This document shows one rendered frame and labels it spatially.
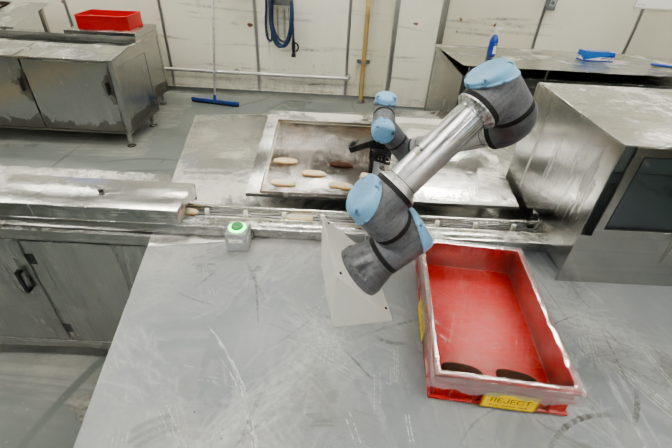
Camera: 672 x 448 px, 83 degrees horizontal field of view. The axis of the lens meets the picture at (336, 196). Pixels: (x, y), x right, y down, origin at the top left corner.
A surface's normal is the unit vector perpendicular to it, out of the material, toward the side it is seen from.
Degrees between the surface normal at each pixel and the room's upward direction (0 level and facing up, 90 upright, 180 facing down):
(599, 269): 90
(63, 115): 90
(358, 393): 0
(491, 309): 0
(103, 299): 90
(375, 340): 0
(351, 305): 90
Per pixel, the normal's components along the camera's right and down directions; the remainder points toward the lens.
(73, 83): -0.02, 0.56
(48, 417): 0.04, -0.83
